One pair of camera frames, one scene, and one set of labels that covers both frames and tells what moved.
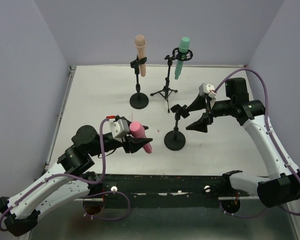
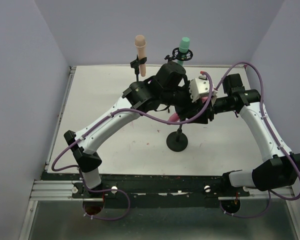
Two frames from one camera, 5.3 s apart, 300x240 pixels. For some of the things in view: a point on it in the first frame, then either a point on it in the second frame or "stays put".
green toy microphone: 184,47 stays put
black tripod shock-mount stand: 182,56 stays put
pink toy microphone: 137,130 → 174,117
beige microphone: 140,43 stays put
